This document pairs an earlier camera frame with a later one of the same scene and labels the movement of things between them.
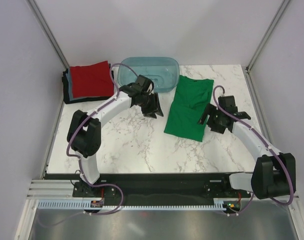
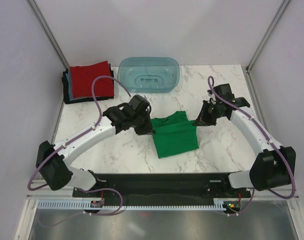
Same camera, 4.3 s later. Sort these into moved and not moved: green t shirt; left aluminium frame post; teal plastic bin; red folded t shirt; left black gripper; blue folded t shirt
Moved: green t shirt; left black gripper
Not moved: blue folded t shirt; red folded t shirt; left aluminium frame post; teal plastic bin
